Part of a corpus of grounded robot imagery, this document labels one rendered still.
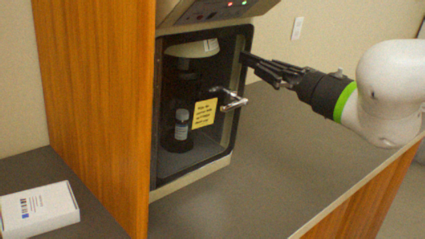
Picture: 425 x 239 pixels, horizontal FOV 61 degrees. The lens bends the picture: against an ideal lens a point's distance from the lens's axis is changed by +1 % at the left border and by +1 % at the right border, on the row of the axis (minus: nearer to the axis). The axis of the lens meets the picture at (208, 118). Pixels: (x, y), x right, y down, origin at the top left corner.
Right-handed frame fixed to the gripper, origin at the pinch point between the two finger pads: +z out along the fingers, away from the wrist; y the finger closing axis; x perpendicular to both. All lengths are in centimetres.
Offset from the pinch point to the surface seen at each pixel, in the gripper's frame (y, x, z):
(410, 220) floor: -164, 131, -26
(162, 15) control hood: 27.5, -13.2, 0.5
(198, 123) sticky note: 12.4, 16.1, 3.5
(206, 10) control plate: 18.8, -14.0, -1.8
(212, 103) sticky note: 8.0, 11.6, 3.5
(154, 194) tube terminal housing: 24.3, 34.3, 4.8
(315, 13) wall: -108, 8, 48
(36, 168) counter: 43, 37, 35
